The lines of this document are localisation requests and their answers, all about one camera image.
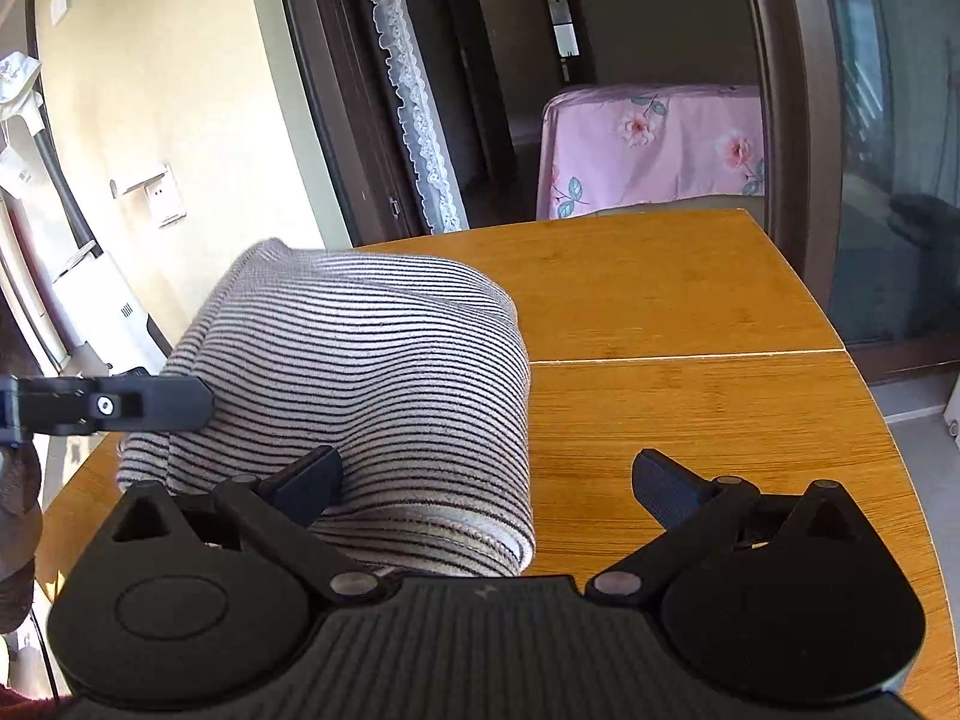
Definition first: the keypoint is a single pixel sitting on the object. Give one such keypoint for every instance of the striped knit garment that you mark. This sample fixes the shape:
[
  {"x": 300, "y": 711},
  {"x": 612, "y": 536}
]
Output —
[{"x": 413, "y": 368}]

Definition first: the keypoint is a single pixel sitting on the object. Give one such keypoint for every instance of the dark brown door frame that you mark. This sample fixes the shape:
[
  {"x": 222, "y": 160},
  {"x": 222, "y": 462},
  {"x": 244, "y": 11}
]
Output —
[{"x": 493, "y": 65}]

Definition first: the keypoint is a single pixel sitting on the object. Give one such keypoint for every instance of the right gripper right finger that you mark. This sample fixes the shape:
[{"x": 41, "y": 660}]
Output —
[{"x": 701, "y": 518}]

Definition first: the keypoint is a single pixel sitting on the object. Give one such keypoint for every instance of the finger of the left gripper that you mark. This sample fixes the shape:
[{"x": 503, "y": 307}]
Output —
[{"x": 79, "y": 406}]

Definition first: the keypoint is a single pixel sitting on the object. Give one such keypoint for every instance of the gloved left hand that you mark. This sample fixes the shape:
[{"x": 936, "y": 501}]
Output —
[{"x": 21, "y": 528}]

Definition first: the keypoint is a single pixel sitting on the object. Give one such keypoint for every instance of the pink floral bed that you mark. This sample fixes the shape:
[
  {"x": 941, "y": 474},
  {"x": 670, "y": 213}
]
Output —
[{"x": 606, "y": 148}]

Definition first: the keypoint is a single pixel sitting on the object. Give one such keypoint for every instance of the white lace curtain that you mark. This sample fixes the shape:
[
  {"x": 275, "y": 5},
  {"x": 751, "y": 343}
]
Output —
[{"x": 421, "y": 130}]

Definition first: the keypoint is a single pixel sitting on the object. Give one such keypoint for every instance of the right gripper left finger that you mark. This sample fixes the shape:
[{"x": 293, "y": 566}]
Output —
[{"x": 274, "y": 515}]

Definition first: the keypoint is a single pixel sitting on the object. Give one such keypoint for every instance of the white wall socket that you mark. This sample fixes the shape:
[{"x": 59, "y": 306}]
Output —
[{"x": 152, "y": 194}]

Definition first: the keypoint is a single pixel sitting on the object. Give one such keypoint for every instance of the white wall switch plate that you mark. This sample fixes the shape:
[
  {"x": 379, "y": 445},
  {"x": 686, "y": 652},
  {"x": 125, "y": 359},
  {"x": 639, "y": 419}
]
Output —
[{"x": 58, "y": 9}]

